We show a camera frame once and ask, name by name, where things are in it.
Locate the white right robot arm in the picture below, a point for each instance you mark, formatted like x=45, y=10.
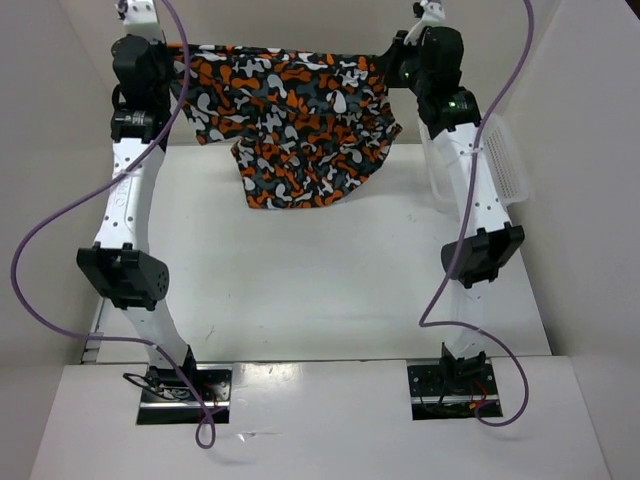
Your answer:
x=487, y=238

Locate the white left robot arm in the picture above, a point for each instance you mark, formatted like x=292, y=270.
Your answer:
x=119, y=264

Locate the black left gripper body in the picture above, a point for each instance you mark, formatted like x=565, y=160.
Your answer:
x=162, y=60

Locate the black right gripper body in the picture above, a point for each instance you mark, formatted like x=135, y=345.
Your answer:
x=403, y=69

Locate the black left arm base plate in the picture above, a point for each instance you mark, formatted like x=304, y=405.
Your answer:
x=171, y=402

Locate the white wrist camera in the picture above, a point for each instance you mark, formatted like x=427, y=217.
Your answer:
x=140, y=18
x=427, y=14

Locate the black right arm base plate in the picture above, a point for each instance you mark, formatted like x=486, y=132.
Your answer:
x=434, y=398

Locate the aluminium table edge rail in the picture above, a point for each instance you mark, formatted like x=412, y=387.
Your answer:
x=92, y=346

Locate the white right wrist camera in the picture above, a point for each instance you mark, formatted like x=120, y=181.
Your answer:
x=427, y=14

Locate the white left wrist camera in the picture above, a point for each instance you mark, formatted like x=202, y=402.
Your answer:
x=140, y=18

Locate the white perforated plastic basket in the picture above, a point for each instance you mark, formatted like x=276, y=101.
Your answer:
x=504, y=160

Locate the orange black camouflage shorts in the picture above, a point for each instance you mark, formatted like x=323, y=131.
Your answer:
x=306, y=128

